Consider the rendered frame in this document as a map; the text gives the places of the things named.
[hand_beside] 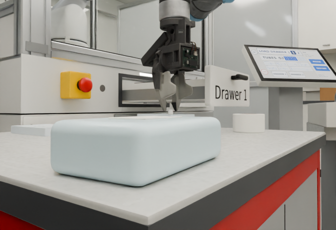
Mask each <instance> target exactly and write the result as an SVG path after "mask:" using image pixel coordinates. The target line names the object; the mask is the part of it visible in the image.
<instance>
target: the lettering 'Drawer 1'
mask: <svg viewBox="0 0 336 230"><path fill-rule="evenodd" d="M217 87H218V88H219V97H217ZM223 91H227V93H226V94H225V99H226V100H227V99H229V92H230V99H234V93H235V98H236V96H239V93H238V91H236V92H235V91H234V92H233V91H229V92H228V90H223V89H222V99H223ZM244 91H245V100H247V99H246V90H244ZM236 93H238V95H236ZM226 95H227V98H226ZM220 96H221V89H220V87H219V86H217V85H216V86H215V98H216V99H219V98H220ZM236 100H238V99H237V98H236Z"/></svg>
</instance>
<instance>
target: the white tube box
mask: <svg viewBox="0 0 336 230"><path fill-rule="evenodd" d="M137 116H185V117H194V116H195V115H194V114H173V115H168V114H137Z"/></svg>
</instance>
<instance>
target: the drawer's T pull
mask: <svg viewBox="0 0 336 230"><path fill-rule="evenodd" d="M231 79H232V80H248V76H245V75H241V74H236V75H232V76H231Z"/></svg>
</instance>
